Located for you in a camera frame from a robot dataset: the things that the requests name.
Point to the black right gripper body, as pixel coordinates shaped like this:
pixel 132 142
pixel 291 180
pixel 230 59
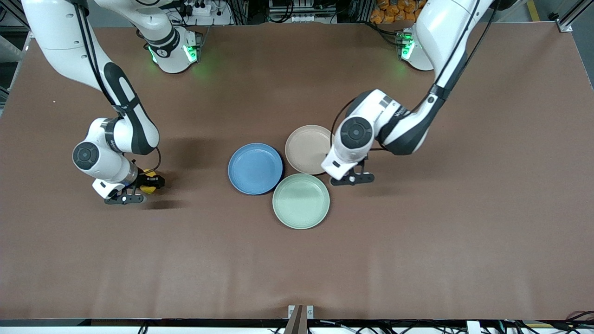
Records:
pixel 140 179

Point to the yellow lemon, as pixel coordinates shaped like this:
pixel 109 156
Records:
pixel 149 189

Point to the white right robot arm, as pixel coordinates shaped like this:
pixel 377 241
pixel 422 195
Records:
pixel 65 41

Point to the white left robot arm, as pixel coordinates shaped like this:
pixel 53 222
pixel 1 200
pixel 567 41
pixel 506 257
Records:
pixel 441 32

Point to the blue plate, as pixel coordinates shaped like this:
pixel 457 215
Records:
pixel 255 168

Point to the light green plate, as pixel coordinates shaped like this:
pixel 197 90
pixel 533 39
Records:
pixel 301 201

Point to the beige plate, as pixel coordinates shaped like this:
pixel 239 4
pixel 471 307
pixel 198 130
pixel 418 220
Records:
pixel 306 148

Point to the white power strip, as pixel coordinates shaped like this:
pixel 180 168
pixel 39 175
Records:
pixel 199 8

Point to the white electrical box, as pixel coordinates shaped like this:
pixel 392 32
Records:
pixel 304 17

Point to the orange snack bags pile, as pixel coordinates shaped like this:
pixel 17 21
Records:
pixel 394 11

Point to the brown camera post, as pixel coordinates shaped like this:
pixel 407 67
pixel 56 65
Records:
pixel 296 322

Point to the small metal bracket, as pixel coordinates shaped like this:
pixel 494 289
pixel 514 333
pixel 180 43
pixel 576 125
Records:
pixel 310 311

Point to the aluminium frame profile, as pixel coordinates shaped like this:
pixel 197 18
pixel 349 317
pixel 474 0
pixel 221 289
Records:
pixel 566 27
pixel 11 18

